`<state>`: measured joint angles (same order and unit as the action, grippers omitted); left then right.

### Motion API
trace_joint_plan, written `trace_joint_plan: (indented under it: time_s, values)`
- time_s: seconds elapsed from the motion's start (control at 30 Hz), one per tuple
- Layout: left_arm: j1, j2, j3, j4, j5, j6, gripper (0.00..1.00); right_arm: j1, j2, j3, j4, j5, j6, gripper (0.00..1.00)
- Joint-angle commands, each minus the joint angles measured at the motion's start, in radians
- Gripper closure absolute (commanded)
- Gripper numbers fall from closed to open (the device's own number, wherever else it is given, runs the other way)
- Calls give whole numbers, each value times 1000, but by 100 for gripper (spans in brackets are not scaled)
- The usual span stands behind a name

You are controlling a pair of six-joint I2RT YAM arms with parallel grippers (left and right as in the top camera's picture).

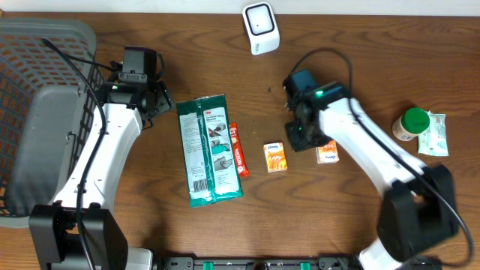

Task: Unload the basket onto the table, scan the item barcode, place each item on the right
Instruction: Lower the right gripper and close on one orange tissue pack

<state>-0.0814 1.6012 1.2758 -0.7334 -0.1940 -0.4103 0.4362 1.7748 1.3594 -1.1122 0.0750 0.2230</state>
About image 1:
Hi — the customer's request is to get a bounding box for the orange small box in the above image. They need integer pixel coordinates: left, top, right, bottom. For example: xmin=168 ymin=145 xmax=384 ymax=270
xmin=263 ymin=142 xmax=288 ymax=173
xmin=316 ymin=140 xmax=339 ymax=164

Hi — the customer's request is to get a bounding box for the red stick sachet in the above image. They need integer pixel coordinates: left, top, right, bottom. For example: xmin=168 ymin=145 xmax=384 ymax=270
xmin=229 ymin=123 xmax=250 ymax=178

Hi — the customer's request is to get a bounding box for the green white package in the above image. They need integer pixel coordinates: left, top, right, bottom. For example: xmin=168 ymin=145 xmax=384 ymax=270
xmin=176 ymin=94 xmax=243 ymax=208

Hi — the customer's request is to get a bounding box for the green lid jar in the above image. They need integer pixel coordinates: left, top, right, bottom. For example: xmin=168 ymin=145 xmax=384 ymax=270
xmin=391 ymin=107 xmax=430 ymax=141

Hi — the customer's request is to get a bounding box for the mint green snack packet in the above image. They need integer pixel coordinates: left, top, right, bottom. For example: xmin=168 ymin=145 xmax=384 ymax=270
xmin=418 ymin=111 xmax=449 ymax=157

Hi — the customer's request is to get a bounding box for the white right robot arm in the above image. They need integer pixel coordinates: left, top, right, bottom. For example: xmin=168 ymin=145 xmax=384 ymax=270
xmin=283 ymin=70 xmax=458 ymax=269

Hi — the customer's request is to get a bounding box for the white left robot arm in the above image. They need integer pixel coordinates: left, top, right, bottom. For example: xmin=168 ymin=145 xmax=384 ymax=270
xmin=28 ymin=46 xmax=174 ymax=269

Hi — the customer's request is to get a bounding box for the white barcode scanner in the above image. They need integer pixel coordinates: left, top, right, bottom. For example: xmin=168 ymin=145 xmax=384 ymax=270
xmin=242 ymin=1 xmax=281 ymax=56

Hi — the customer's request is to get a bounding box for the grey plastic basket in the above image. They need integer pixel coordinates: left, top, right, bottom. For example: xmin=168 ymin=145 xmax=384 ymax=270
xmin=1 ymin=19 xmax=104 ymax=228

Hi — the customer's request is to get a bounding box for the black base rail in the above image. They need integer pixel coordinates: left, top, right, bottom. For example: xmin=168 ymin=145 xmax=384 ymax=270
xmin=157 ymin=256 xmax=362 ymax=270

